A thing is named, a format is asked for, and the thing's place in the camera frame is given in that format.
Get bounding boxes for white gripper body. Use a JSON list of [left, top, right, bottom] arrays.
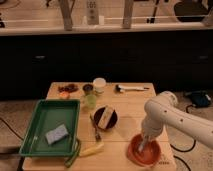
[[141, 116, 163, 141]]

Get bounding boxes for blue-grey towel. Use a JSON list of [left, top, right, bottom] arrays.
[[138, 135, 149, 152]]

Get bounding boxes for red bowl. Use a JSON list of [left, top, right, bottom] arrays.
[[126, 134, 161, 167]]

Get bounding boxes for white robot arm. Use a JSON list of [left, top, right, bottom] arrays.
[[141, 91, 213, 149]]

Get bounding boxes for cream block in bowl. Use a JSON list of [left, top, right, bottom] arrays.
[[98, 106, 114, 129]]

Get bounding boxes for dark brown bowl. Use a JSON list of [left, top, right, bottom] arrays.
[[94, 106, 118, 131]]

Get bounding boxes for white cup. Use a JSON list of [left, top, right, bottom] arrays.
[[93, 77, 106, 93]]

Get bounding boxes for green translucent cup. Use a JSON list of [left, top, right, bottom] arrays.
[[85, 94, 96, 109]]

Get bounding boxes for small dark cup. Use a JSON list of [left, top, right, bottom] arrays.
[[83, 84, 93, 95]]

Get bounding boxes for dark red food pieces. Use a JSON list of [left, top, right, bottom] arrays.
[[58, 84, 78, 93]]

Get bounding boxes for small orange object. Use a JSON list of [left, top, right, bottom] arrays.
[[59, 91, 70, 99]]

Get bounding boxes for blue sponge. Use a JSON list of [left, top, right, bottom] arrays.
[[45, 124, 68, 145]]

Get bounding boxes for green plastic tray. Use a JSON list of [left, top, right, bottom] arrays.
[[19, 99, 80, 157]]

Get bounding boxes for white remote on shelf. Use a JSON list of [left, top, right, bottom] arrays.
[[86, 0, 99, 25]]

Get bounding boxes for black cable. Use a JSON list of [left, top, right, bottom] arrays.
[[170, 104, 200, 154]]

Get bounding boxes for white handled brush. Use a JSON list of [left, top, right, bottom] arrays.
[[115, 84, 149, 93]]

